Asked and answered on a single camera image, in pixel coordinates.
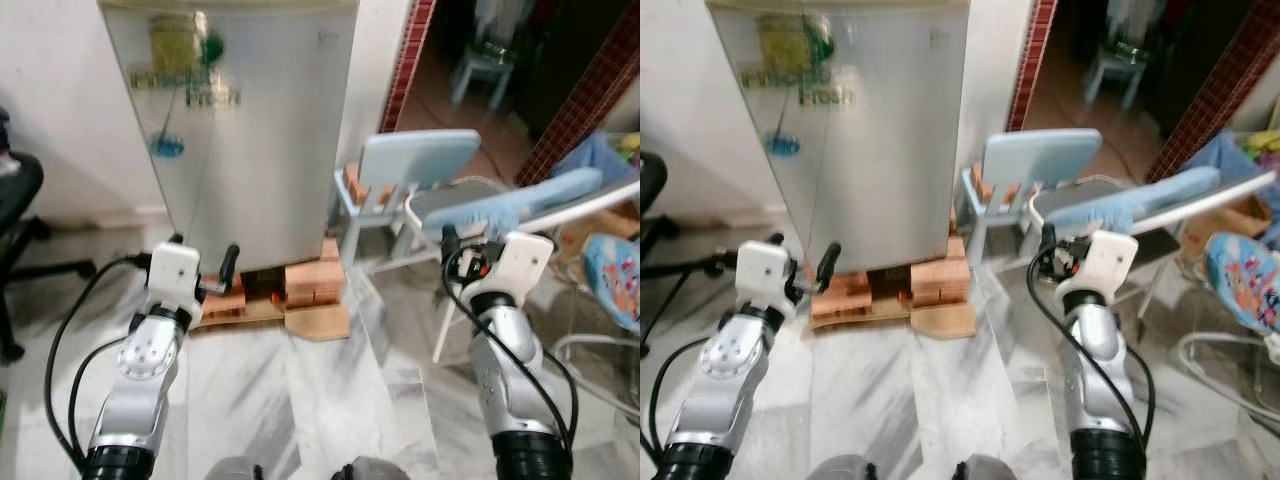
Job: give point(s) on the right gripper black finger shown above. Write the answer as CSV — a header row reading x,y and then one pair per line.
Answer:
x,y
450,245
1049,240

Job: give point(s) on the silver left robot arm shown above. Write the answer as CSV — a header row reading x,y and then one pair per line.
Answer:
x,y
140,372
725,375

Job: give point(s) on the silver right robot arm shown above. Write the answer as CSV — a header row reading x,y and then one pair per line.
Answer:
x,y
1095,370
505,370

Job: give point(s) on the silver fridge cabinet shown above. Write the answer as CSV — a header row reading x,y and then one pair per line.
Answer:
x,y
957,60
347,60

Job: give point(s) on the white folding chair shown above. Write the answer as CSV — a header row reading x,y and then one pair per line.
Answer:
x,y
1065,200
445,200

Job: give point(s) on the light blue cloth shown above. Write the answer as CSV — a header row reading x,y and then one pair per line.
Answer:
x,y
520,200
1140,200

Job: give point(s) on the light blue plastic chair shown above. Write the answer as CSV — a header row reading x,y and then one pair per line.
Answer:
x,y
1040,155
415,158

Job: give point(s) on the cardboard box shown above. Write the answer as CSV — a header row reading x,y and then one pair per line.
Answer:
x,y
1245,215
578,243

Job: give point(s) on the wooden board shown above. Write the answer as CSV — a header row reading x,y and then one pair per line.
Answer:
x,y
945,322
320,324

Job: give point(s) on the colourful baby bouncer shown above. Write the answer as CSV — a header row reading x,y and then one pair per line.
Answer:
x,y
612,275
1245,280

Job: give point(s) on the blue towel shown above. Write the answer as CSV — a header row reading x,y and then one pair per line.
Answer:
x,y
1225,160
600,155

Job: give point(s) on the black office chair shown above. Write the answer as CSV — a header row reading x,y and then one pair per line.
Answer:
x,y
15,190

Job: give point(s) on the yellow cloth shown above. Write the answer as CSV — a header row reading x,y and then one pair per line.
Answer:
x,y
628,140
1265,140

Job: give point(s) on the grey left robot leg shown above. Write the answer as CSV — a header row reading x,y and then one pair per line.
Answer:
x,y
845,470
232,470

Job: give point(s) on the grey robot leg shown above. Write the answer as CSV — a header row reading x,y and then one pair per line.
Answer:
x,y
232,470
985,470
845,470
375,470

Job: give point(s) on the pale blue stool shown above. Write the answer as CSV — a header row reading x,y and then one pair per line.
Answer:
x,y
1125,62
490,62

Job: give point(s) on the grey right robot leg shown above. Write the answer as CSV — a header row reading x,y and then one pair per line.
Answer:
x,y
375,470
985,470

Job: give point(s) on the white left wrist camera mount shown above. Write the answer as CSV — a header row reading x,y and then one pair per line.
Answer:
x,y
765,275
172,275

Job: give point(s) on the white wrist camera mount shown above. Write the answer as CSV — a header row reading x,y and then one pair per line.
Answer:
x,y
765,275
520,262
172,275
1105,260

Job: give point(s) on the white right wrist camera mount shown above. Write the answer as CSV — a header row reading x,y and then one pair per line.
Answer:
x,y
1105,260
520,262

